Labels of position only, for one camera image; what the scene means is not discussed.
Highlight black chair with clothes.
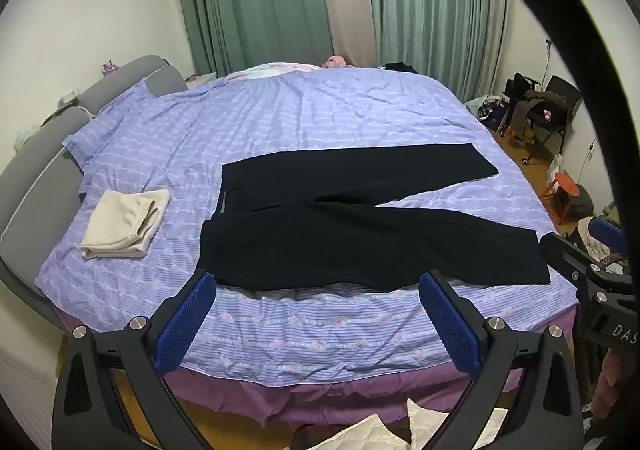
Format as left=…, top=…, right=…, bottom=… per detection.
left=525, top=74, right=584, bottom=165

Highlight black cable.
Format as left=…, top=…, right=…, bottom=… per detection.
left=445, top=0, right=632, bottom=231

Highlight person's right hand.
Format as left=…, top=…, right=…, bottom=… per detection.
left=597, top=347, right=624, bottom=415

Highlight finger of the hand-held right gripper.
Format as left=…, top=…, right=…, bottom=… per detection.
left=539, top=232, right=603, bottom=291
left=586, top=216, right=628, bottom=267

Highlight folded cream cloth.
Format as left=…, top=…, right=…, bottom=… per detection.
left=80, top=189, right=172, bottom=261

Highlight purple striped bed cover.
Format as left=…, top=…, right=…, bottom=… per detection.
left=35, top=62, right=576, bottom=388

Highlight white pink blanket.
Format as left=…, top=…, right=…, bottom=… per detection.
left=227, top=62, right=321, bottom=81

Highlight purple bed skirt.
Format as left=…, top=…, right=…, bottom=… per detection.
left=55, top=307, right=576, bottom=431

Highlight purple striped pillow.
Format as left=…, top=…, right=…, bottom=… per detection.
left=61, top=80, right=166, bottom=165

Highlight white plastic bag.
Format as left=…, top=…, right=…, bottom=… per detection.
left=465, top=94, right=501, bottom=121

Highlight red stool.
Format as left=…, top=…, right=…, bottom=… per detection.
left=540, top=172, right=582, bottom=227

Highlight black pants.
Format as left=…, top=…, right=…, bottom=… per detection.
left=199, top=143, right=552, bottom=291

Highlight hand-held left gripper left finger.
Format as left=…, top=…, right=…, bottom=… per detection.
left=51, top=269, right=218, bottom=450

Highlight white quilted cushion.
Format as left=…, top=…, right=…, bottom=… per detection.
left=320, top=412, right=402, bottom=450
left=406, top=397, right=452, bottom=450

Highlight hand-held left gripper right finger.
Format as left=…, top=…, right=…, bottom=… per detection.
left=418, top=270, right=587, bottom=450

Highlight grey padded headboard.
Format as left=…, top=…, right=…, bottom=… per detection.
left=0, top=54, right=189, bottom=331

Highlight black bag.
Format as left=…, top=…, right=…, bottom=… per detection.
left=502, top=73, right=541, bottom=131

